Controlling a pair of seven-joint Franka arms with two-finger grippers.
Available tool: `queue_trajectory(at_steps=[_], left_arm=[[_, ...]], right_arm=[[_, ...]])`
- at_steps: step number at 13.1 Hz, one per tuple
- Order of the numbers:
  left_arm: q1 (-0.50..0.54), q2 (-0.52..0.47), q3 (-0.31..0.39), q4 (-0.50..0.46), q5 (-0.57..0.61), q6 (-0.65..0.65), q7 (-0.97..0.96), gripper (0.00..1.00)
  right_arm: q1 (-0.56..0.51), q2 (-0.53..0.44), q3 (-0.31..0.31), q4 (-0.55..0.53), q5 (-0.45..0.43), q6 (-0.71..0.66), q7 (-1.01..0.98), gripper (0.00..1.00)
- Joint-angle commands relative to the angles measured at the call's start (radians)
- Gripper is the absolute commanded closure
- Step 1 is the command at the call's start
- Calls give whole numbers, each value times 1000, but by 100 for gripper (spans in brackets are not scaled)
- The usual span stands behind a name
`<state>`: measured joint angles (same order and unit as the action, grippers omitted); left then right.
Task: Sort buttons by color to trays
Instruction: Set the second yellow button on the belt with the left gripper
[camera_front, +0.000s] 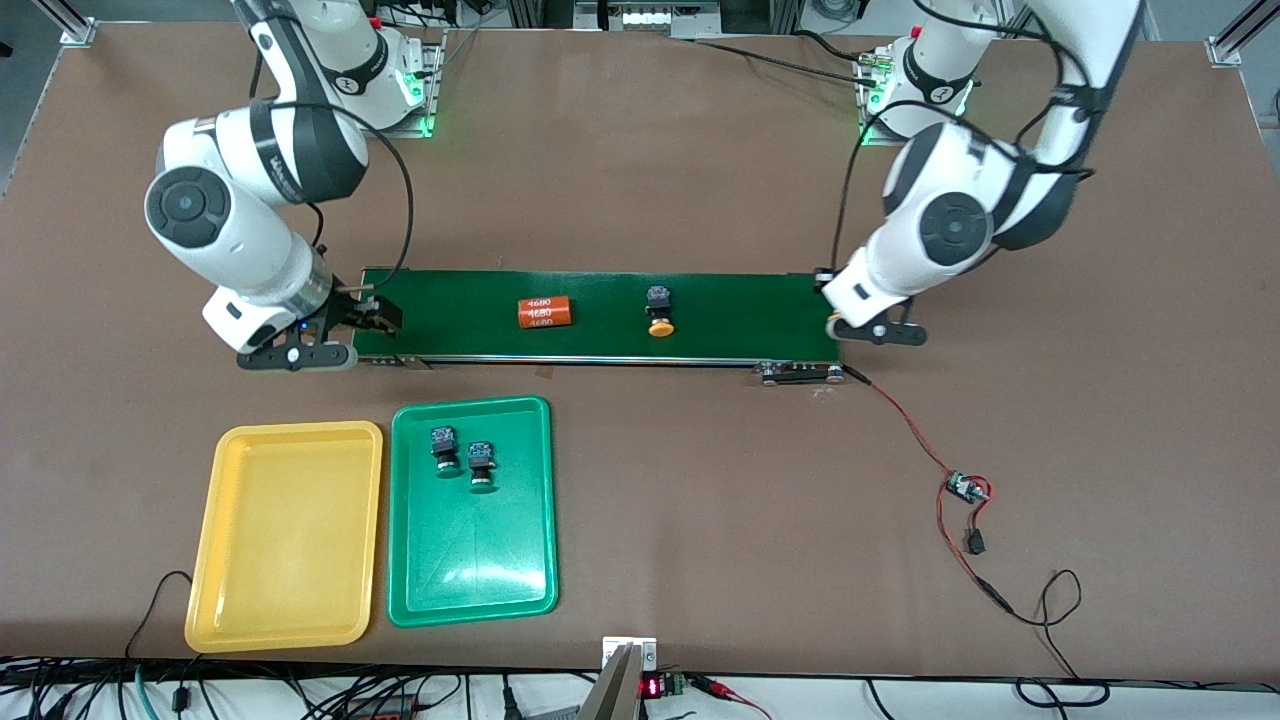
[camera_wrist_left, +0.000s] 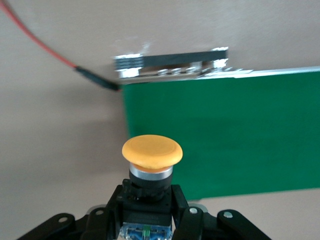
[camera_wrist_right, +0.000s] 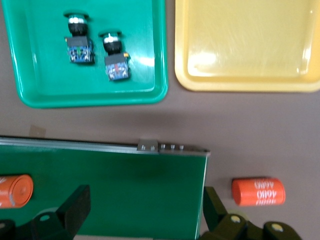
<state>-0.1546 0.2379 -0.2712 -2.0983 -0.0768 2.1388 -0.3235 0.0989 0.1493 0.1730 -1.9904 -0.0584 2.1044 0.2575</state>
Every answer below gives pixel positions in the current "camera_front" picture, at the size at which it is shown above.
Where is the aluminium frame profile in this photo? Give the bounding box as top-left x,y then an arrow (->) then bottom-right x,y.
1207,0 -> 1280,69
40,0 -> 98,46

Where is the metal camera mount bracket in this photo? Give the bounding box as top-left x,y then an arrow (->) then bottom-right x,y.
578,636 -> 659,720

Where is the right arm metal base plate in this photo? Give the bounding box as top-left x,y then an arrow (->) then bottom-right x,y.
370,28 -> 448,139

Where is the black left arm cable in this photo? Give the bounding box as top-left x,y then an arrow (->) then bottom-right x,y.
832,0 -> 1096,276

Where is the black cable to arm base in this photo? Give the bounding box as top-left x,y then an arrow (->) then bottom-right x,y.
680,30 -> 881,86

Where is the green plastic tray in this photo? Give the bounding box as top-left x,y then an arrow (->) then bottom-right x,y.
387,395 -> 560,629

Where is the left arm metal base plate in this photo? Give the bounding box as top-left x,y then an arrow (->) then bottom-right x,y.
858,48 -> 966,149

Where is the silver electronics box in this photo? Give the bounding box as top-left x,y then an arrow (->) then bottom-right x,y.
575,0 -> 723,39

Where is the red clip lead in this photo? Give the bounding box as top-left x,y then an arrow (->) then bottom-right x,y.
690,676 -> 773,720

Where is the looped black power cable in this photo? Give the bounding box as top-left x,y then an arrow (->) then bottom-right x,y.
1008,569 -> 1111,707

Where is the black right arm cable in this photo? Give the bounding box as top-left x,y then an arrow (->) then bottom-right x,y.
245,50 -> 415,293

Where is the red and black wire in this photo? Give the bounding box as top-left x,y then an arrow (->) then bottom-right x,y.
843,364 -> 1016,616

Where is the yellow plastic tray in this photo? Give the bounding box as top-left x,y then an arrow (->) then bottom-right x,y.
184,420 -> 385,654

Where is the thin black table cable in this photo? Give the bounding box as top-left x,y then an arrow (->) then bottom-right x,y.
125,570 -> 196,661

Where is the green conveyor belt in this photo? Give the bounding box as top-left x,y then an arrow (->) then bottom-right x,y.
346,267 -> 846,386

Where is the orange cylinder printed 4680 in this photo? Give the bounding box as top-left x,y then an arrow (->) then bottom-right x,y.
517,296 -> 574,331

